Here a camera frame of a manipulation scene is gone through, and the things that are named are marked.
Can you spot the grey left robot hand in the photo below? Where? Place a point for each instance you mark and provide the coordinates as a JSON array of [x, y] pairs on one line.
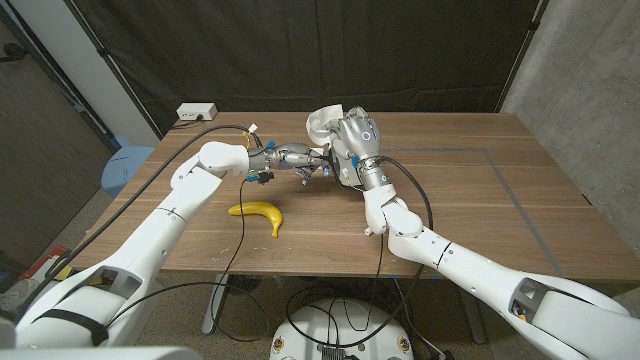
[[290, 156]]

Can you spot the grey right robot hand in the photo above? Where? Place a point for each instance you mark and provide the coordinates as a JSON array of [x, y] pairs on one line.
[[360, 137]]

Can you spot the white tissue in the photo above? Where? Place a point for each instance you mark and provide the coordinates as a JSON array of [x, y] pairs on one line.
[[320, 125]]

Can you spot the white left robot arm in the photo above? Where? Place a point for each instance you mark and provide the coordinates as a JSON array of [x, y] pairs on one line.
[[150, 240]]

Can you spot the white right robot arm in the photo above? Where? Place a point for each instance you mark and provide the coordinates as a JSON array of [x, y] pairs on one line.
[[475, 275]]

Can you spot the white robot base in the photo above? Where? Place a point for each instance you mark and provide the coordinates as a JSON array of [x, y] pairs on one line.
[[350, 330]]

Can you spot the yellow banana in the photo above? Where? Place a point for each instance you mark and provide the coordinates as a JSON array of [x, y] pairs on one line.
[[267, 212]]

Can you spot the red marker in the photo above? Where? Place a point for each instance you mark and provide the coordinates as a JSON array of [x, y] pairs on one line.
[[368, 231]]

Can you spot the black backdrop curtain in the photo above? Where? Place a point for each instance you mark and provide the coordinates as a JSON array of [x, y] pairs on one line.
[[310, 50]]

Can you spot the white power outlet box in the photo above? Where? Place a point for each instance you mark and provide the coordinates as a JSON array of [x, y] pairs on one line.
[[196, 111]]

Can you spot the black round fan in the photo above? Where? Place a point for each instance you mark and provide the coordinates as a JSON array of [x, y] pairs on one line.
[[245, 284]]

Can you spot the grey table leg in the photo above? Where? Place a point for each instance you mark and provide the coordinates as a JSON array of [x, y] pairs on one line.
[[216, 300], [472, 320]]

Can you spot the light blue stool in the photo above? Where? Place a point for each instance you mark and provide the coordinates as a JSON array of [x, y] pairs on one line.
[[125, 167]]

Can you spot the black backdrop stand pole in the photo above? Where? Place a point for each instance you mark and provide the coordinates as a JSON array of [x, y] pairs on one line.
[[115, 72], [522, 52]]

